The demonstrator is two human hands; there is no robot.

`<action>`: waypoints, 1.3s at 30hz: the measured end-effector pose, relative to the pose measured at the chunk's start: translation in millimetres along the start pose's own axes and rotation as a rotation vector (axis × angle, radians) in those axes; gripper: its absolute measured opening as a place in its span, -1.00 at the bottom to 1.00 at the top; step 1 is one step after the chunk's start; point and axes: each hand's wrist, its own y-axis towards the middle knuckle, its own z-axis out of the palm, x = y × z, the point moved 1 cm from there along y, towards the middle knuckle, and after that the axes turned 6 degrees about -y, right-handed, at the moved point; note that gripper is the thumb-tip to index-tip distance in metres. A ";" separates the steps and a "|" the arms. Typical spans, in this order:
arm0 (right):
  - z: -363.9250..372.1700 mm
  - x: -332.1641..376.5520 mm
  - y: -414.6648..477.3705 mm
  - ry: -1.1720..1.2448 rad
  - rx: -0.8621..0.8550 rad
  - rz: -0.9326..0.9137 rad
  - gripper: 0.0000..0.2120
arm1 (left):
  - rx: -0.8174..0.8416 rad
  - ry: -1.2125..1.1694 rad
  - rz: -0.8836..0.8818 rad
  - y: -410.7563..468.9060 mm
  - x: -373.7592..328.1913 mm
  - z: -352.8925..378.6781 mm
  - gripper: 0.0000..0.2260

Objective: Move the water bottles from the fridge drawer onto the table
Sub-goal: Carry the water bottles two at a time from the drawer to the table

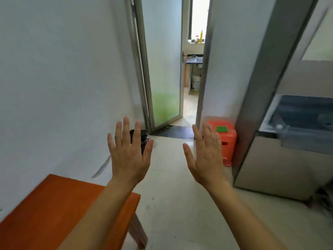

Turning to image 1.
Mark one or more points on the person's right middle finger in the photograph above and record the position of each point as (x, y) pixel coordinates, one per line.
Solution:
(207, 134)

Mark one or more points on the black trash bin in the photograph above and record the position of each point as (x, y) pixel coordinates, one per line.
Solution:
(144, 139)

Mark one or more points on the orange wooden table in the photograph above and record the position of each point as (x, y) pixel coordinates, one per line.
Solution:
(44, 213)

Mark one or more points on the white washing machine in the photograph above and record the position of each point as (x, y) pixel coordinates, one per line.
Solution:
(286, 158)

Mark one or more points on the person's left forearm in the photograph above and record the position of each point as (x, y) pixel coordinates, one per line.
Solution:
(101, 216)

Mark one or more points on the person's right forearm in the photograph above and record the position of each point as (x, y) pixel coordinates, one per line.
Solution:
(239, 218)

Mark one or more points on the frosted glass door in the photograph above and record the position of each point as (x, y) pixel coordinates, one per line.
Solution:
(162, 62)

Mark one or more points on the kitchen counter with sink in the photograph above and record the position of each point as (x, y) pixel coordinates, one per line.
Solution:
(195, 59)

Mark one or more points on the yellow bottle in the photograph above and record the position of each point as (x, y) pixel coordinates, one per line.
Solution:
(200, 36)

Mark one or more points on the person's left little finger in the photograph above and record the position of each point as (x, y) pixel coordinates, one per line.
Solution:
(111, 144)

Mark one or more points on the dark door threshold mat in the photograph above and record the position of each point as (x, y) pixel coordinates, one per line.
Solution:
(177, 132)

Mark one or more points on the person's right hand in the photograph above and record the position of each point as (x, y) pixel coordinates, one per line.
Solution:
(208, 164)

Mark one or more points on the person's left middle finger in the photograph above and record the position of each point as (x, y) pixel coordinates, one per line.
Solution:
(127, 131)

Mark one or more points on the bright window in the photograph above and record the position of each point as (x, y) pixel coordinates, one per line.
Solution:
(199, 16)

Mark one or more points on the person's right little finger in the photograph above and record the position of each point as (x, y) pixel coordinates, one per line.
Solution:
(220, 150)

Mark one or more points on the person's right thumb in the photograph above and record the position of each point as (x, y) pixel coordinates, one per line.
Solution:
(189, 155)

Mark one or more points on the white plastic bucket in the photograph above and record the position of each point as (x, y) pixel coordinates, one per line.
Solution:
(196, 82)

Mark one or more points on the person's left hand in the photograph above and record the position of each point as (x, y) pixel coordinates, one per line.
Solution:
(127, 161)

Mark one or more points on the orange pipe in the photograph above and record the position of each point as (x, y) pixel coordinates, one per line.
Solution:
(184, 75)

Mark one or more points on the person's left thumb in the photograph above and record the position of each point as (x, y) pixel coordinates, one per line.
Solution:
(148, 152)

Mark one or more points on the green item on stool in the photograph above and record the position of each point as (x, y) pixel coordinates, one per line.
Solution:
(222, 129)

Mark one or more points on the orange plastic stool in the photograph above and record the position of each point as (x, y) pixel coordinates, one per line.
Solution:
(229, 143)

